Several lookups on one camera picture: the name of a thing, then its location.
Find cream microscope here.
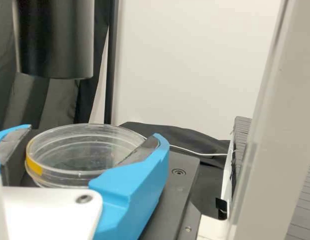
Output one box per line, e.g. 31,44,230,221
1,0,310,240

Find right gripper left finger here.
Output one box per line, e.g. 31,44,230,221
0,124,33,187

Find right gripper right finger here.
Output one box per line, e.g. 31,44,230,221
88,133,170,240

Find petri dish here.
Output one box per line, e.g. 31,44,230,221
24,123,149,190

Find white cable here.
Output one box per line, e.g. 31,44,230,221
169,144,233,158

